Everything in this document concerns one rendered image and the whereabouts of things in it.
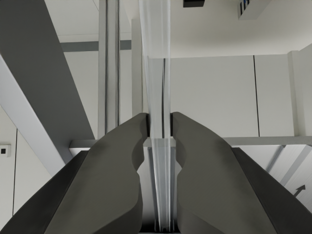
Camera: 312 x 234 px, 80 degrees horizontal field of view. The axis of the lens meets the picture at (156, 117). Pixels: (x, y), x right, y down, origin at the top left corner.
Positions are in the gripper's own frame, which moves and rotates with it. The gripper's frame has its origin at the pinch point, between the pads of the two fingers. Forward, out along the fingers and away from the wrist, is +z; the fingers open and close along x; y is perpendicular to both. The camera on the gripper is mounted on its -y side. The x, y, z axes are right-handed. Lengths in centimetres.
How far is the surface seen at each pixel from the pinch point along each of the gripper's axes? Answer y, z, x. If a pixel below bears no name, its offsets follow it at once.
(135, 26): -1, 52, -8
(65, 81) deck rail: -0.9, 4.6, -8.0
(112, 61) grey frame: 3.6, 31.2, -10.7
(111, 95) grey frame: 9.9, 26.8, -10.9
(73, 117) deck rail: 2.3, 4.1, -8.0
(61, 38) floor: 16, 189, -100
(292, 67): 19, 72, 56
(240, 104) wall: 79, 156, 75
